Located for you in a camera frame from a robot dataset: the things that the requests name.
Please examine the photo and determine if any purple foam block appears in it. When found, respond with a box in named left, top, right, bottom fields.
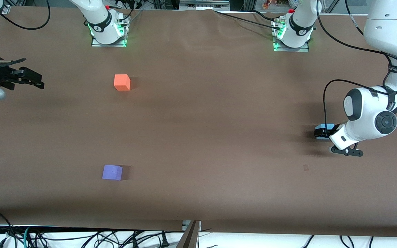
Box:
left=102, top=164, right=123, bottom=181

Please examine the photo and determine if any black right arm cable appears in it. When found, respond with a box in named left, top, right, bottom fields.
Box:
left=0, top=0, right=51, bottom=66

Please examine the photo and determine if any grey cable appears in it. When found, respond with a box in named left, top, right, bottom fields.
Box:
left=126, top=10, right=144, bottom=26

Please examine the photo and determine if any grey aluminium profile post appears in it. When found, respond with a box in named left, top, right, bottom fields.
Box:
left=176, top=220, right=202, bottom=248

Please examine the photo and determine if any orange foam block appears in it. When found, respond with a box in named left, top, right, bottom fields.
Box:
left=114, top=74, right=131, bottom=91

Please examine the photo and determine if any brown paper table cover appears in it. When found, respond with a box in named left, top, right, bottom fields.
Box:
left=0, top=6, right=397, bottom=238

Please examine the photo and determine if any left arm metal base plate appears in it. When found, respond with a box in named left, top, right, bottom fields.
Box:
left=273, top=19, right=310, bottom=52

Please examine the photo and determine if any thick black table cable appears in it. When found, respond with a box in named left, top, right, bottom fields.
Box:
left=213, top=10, right=282, bottom=30

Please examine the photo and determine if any light blue foam block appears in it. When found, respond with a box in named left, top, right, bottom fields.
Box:
left=315, top=123, right=335, bottom=139

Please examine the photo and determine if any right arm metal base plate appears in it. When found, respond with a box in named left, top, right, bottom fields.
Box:
left=91, top=15, right=128, bottom=48

